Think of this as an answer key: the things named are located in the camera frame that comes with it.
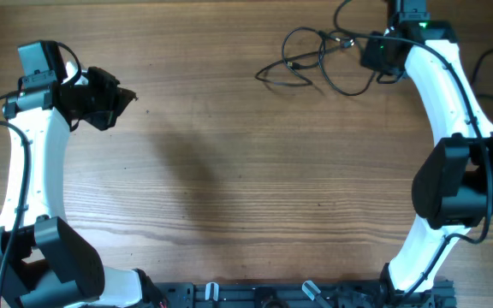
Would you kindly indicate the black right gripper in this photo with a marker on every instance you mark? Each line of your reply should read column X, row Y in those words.
column 366, row 59

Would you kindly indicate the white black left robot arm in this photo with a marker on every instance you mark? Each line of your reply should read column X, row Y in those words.
column 44, row 262

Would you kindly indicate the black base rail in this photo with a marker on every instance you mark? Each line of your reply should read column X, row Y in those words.
column 344, row 294

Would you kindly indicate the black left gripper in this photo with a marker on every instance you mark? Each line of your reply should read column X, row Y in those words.
column 119, row 97

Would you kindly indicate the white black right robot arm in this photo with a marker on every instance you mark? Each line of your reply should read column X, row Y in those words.
column 452, row 192

